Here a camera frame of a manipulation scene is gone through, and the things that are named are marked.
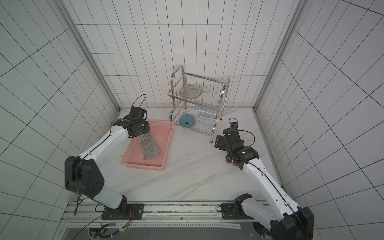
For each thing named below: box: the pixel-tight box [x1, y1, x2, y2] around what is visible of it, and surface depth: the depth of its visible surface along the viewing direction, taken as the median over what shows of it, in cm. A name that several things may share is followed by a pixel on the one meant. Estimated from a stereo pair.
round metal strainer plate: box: [179, 84, 203, 100], surface depth 94 cm
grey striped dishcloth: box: [140, 132, 162, 160], surface depth 92 cm
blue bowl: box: [179, 114, 195, 128], surface depth 106 cm
